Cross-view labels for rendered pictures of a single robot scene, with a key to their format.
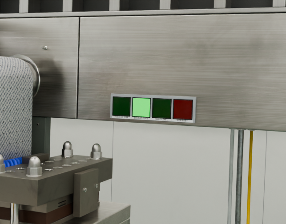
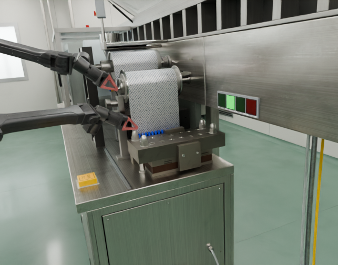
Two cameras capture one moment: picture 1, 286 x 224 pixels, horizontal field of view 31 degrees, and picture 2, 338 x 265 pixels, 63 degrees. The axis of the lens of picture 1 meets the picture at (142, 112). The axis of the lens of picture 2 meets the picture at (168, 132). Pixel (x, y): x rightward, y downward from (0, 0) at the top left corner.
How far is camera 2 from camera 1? 81 cm
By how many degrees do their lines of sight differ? 48
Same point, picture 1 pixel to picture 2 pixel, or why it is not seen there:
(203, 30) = (264, 41)
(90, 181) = (191, 150)
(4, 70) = (151, 80)
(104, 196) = not seen: outside the picture
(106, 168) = (216, 140)
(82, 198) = (182, 160)
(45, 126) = (195, 108)
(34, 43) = (188, 55)
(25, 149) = (174, 123)
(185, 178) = not seen: outside the picture
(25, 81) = (170, 83)
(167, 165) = not seen: outside the picture
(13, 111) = (160, 102)
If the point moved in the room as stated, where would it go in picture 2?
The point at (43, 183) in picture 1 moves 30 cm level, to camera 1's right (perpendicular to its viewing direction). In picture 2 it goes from (143, 152) to (203, 171)
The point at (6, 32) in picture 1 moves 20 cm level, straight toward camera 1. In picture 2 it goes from (178, 49) to (157, 50)
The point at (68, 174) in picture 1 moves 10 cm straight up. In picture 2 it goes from (170, 145) to (168, 122)
